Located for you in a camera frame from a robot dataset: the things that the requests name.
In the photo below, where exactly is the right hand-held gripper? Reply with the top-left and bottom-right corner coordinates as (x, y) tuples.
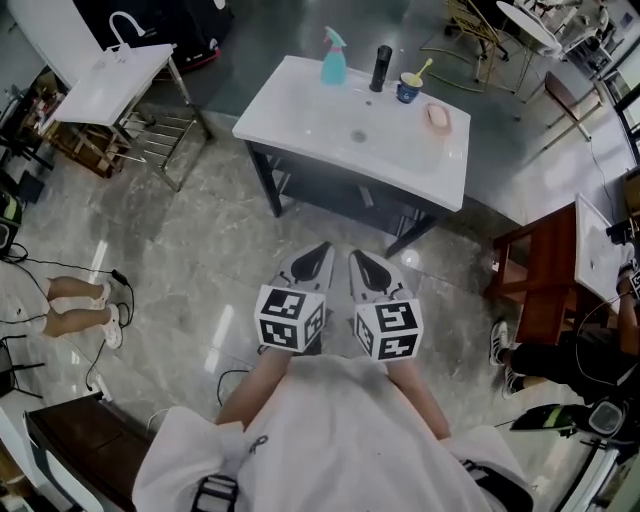
(347, 248), (425, 362)

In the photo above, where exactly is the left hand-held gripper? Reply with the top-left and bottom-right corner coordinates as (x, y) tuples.
(253, 241), (337, 356)

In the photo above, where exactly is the teal spray bottle pink trigger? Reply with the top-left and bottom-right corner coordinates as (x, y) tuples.
(319, 25), (350, 86)

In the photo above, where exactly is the person's left forearm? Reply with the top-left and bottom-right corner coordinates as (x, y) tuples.
(214, 344), (292, 432)

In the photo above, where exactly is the person's right forearm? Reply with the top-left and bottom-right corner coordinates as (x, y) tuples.
(384, 357), (452, 442)

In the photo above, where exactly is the white washbasin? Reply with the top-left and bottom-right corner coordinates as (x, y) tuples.
(232, 54), (473, 214)

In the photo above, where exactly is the pink soap dish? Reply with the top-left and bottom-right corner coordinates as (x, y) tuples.
(424, 102), (454, 137)

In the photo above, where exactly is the person's white shirt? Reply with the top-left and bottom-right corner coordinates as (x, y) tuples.
(131, 353), (532, 512)

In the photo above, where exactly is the red-brown wooden table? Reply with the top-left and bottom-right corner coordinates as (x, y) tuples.
(481, 201), (617, 347)

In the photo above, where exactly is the blue cup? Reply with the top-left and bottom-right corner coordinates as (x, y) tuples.
(396, 72), (424, 106)

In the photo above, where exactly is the black faucet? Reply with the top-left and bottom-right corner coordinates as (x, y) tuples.
(368, 44), (394, 94)

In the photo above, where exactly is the white square board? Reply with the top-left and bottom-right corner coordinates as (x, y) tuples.
(573, 192), (632, 302)

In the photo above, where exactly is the black green helmet device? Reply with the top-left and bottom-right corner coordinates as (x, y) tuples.
(508, 396), (632, 443)

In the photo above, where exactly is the black appliance with red trim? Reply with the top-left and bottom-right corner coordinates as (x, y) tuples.
(171, 0), (237, 72)

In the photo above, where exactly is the wooden shelf rack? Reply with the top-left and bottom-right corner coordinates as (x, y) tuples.
(18, 64), (132, 180)

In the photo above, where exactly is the white round table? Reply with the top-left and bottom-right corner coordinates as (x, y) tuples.
(494, 0), (564, 52)

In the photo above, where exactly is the black and green device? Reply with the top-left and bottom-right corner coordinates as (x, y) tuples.
(0, 188), (24, 261)

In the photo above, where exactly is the white curved faucet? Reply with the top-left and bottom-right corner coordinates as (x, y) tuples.
(107, 11), (147, 52)

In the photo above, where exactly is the black floor cable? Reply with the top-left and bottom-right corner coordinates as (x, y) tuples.
(0, 242), (137, 331)

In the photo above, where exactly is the black harness strap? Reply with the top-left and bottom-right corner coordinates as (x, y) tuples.
(195, 474), (240, 512)

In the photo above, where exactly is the gold wire chair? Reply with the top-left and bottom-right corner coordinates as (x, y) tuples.
(418, 0), (522, 97)

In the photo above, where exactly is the white sink with steel frame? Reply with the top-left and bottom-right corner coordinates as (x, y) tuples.
(51, 42), (215, 193)

